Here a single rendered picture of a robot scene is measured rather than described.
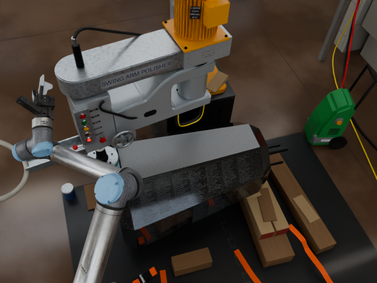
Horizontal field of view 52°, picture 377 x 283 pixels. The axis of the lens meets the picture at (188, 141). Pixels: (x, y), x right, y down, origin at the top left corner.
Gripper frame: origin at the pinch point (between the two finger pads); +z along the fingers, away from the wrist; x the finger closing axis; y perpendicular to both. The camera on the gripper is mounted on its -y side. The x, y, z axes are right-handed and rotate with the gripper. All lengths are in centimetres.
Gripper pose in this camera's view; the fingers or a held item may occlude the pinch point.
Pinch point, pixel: (37, 81)
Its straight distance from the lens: 202.1
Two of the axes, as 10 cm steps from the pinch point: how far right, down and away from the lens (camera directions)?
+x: 5.8, -3.5, -7.4
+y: 8.0, 0.9, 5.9
